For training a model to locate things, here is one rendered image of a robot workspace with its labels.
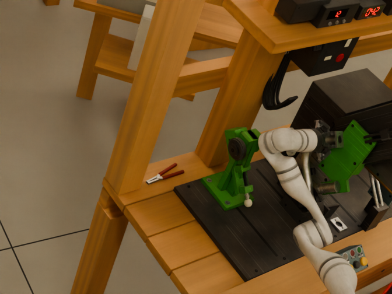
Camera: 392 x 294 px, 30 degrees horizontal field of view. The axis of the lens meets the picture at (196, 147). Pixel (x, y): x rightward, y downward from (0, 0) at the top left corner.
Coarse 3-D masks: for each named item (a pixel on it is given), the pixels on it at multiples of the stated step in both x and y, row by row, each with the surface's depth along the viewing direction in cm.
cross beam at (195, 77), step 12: (360, 36) 283; (372, 36) 286; (384, 36) 291; (360, 48) 286; (372, 48) 292; (384, 48) 298; (216, 60) 242; (228, 60) 244; (180, 72) 232; (192, 72) 233; (204, 72) 236; (216, 72) 240; (180, 84) 233; (192, 84) 237; (204, 84) 241; (216, 84) 245
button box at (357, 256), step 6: (348, 246) 249; (354, 246) 246; (360, 246) 245; (336, 252) 245; (342, 252) 241; (348, 252) 241; (348, 258) 241; (354, 258) 242; (360, 264) 243; (360, 270) 243
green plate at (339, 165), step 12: (348, 132) 242; (360, 132) 239; (348, 144) 242; (360, 144) 239; (372, 144) 236; (336, 156) 245; (348, 156) 242; (360, 156) 239; (324, 168) 249; (336, 168) 245; (348, 168) 242; (360, 168) 246
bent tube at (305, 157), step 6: (336, 132) 240; (342, 132) 243; (330, 138) 243; (336, 138) 241; (342, 138) 243; (336, 144) 241; (342, 144) 243; (306, 156) 250; (306, 162) 250; (306, 168) 250; (306, 174) 250; (306, 180) 250; (312, 186) 250; (312, 192) 249
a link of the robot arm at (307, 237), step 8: (304, 224) 223; (312, 224) 222; (296, 232) 222; (304, 232) 220; (312, 232) 220; (296, 240) 222; (304, 240) 217; (312, 240) 220; (320, 240) 220; (304, 248) 216; (312, 248) 213; (312, 256) 212; (320, 256) 208; (328, 256) 206; (336, 256) 206; (312, 264) 213; (320, 264) 207
